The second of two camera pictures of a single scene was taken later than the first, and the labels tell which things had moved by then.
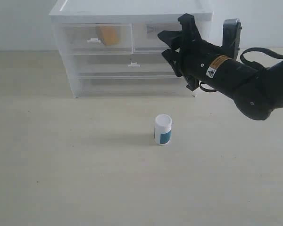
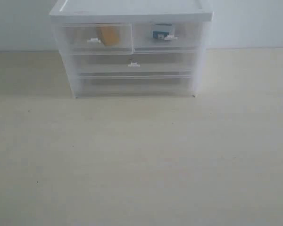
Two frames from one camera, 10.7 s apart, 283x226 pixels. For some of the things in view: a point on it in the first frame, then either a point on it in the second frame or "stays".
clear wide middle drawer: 122,63 stays
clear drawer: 146,39 stays
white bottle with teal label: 162,135 -> 162,30
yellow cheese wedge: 110,35 stays
